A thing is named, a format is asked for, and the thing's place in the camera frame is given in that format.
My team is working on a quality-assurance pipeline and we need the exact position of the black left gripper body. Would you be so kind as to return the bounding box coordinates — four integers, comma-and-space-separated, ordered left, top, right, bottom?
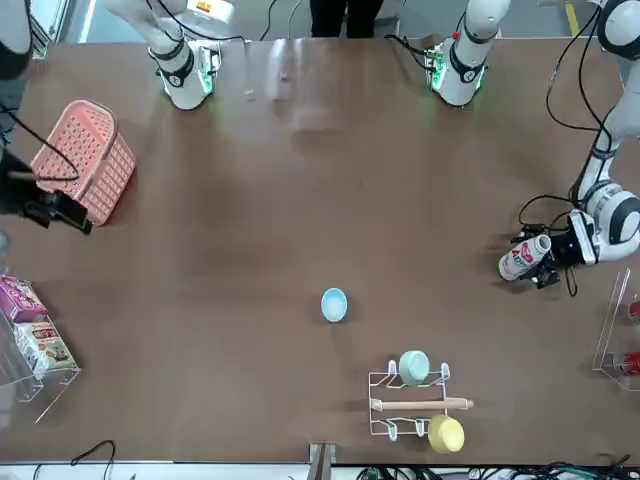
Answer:
548, 227, 585, 274

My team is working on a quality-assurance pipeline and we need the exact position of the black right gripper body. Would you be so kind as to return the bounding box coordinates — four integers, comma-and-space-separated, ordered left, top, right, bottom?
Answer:
0, 149, 39, 218

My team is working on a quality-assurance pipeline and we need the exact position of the white juice bottle red label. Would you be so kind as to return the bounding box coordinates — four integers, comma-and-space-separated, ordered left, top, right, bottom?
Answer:
498, 234, 553, 281

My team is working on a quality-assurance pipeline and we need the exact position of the blue ceramic cup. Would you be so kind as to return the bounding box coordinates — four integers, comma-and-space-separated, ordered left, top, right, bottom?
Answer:
320, 287, 349, 324

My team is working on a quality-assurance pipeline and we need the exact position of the mint green cup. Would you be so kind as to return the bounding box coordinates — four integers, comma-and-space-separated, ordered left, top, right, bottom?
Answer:
398, 349, 431, 388

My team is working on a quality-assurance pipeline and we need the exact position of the yellow cup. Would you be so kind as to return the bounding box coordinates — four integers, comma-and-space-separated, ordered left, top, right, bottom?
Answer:
427, 414, 466, 455

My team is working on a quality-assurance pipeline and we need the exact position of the pink plastic basket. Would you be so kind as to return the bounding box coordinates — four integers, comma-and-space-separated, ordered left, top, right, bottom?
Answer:
29, 98, 137, 227

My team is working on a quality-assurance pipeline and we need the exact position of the clear acrylic stepped shelf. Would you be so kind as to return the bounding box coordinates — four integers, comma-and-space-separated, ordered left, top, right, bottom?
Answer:
591, 268, 640, 392

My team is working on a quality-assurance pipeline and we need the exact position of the pink purple snack packet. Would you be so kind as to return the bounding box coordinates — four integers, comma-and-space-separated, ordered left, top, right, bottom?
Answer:
0, 274, 50, 324

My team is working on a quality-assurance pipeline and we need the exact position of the white beige snack packet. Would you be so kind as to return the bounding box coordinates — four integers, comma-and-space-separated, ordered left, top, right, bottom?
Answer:
13, 319, 81, 382

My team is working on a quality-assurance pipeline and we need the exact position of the clear acrylic snack shelf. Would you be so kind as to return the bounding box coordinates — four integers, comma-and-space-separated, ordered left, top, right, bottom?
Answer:
0, 279, 83, 425

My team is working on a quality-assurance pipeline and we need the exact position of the white cabinet yellow sticker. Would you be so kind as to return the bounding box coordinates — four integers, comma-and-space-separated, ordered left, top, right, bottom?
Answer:
185, 0, 236, 25

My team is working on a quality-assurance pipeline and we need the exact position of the person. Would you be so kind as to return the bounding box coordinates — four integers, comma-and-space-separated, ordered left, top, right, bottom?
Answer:
309, 0, 386, 40

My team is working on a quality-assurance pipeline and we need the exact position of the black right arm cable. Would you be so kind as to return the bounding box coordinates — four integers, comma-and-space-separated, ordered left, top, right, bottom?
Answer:
0, 102, 81, 184

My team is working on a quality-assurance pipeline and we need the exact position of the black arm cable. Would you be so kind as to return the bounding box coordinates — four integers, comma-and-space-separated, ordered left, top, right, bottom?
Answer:
517, 0, 631, 297
0, 102, 81, 184

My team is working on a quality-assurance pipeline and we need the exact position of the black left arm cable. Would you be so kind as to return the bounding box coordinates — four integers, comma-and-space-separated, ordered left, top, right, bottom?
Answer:
517, 0, 631, 297

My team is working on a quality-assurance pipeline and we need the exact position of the white wire cup rack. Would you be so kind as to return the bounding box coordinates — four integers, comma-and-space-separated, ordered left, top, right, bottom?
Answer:
368, 360, 475, 442

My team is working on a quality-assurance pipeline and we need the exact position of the aluminium frame post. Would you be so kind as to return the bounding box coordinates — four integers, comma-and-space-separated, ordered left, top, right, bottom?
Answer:
308, 441, 337, 480

